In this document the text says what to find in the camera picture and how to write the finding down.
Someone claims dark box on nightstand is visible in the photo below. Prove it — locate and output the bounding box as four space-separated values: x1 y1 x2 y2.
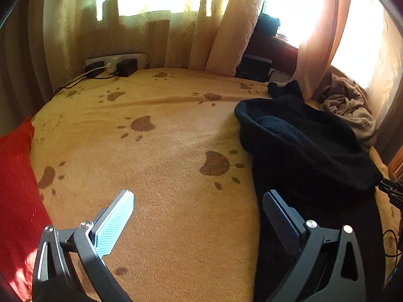
255 13 280 37

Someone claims white power strip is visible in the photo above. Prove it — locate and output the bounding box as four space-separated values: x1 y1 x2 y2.
85 53 150 73

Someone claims orange woven curtain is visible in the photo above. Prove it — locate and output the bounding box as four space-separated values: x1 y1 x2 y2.
292 0 351 100

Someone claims black charger adapter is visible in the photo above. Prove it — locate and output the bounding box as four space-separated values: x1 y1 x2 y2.
116 59 138 78

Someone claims black box beside bed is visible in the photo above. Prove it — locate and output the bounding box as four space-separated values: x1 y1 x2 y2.
235 54 272 83

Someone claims red cloth on bed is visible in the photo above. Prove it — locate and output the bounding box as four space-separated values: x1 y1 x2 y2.
1 118 51 301

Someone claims orange paw print blanket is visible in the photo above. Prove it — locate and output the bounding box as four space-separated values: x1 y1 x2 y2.
29 67 402 302

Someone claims black cable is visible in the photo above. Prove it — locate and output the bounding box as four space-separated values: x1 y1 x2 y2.
381 228 402 258

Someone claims black knit sweater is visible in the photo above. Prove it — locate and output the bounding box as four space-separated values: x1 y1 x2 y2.
234 81 385 301

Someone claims taupe knit sweater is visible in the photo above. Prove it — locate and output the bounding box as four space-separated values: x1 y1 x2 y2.
318 73 378 149

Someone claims cream lace curtain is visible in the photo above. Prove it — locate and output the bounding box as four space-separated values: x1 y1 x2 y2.
0 0 268 114

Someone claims wooden nightstand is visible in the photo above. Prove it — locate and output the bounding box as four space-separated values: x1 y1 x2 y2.
245 33 298 75

